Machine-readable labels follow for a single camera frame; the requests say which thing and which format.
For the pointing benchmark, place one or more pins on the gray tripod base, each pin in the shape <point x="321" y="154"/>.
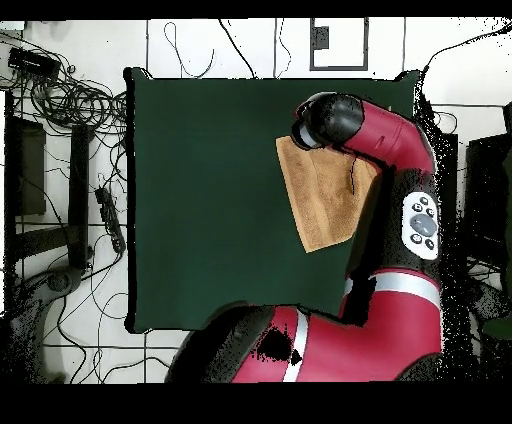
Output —
<point x="60" y="282"/>
<point x="492" y="296"/>

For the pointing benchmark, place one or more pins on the dark flat panel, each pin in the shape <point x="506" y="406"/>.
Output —
<point x="32" y="168"/>

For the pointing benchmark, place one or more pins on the dark green tablecloth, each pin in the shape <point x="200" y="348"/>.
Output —
<point x="200" y="220"/>

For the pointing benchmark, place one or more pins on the gray square frame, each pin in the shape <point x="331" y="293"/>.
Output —
<point x="320" y="38"/>

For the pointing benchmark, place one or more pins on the tan terry towel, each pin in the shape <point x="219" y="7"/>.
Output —
<point x="324" y="192"/>

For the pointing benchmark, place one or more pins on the black stand frame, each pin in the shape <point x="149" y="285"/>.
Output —
<point x="78" y="192"/>

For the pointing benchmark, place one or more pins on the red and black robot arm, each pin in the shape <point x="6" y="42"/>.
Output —
<point x="360" y="332"/>

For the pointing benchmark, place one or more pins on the dark monitor panel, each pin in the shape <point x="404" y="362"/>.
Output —
<point x="488" y="188"/>

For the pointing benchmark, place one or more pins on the black power strip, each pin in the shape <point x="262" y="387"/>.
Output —
<point x="110" y="218"/>

